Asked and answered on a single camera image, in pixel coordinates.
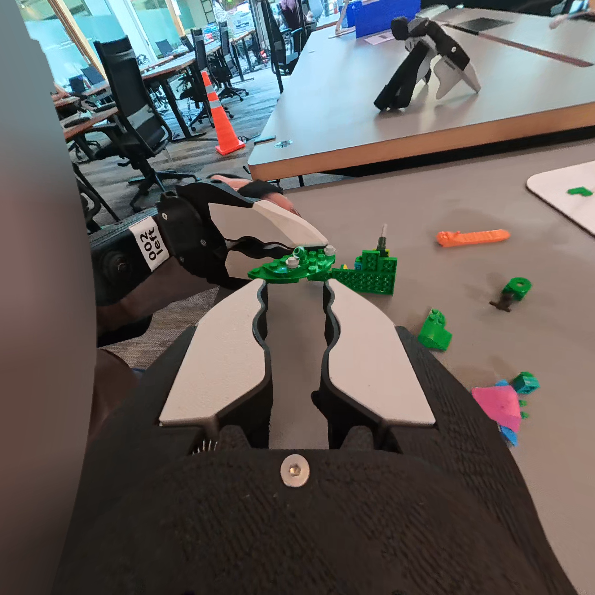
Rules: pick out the grey table wooden edge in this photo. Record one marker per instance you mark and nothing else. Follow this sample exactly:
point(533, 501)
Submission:
point(348, 93)

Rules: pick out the orange traffic cone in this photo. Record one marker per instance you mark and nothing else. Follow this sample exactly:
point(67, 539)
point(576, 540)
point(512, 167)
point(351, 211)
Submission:
point(223, 125)

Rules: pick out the green slope lego piece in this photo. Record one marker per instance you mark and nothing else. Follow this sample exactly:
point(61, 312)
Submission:
point(434, 332)

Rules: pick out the small green lego piece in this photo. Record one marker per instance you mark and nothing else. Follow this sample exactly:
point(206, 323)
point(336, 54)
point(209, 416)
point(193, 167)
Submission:
point(578, 189)

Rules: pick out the pink teal lego animal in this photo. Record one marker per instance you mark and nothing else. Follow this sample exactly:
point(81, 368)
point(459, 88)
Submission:
point(497, 404)

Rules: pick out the green lego brick build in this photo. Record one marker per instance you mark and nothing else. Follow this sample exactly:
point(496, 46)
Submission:
point(367, 281)

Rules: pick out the green lego plate assembly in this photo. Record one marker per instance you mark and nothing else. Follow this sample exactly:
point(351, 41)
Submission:
point(279, 269)

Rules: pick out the spare black grey gripper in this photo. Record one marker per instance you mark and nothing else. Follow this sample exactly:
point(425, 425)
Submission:
point(446, 46)

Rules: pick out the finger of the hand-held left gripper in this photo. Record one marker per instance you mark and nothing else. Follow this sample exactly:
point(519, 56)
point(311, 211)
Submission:
point(274, 223)
point(251, 258)

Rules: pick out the long dark strip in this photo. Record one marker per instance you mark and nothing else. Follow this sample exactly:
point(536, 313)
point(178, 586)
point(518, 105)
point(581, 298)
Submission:
point(534, 49)

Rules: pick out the white stand wooden board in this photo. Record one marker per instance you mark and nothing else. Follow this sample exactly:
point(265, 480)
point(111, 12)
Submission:
point(558, 209)

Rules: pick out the blue storage bin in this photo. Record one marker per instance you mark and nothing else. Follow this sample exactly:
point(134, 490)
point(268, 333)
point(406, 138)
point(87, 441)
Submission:
point(381, 16)

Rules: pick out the black office chair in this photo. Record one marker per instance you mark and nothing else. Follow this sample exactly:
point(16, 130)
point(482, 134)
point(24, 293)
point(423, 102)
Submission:
point(201, 51)
point(279, 37)
point(225, 46)
point(125, 79)

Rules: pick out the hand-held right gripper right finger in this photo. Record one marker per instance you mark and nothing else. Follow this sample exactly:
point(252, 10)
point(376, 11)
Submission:
point(372, 367)

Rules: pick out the person's left hand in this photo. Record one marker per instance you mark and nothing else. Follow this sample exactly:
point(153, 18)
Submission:
point(281, 201)

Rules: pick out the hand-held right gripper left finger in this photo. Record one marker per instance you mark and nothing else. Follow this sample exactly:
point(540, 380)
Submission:
point(218, 362)

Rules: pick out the orange brick separator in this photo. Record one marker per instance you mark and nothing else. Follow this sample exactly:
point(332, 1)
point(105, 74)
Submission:
point(469, 238)

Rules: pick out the person's left forearm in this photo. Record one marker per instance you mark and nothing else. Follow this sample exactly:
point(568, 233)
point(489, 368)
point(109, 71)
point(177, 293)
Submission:
point(139, 311)

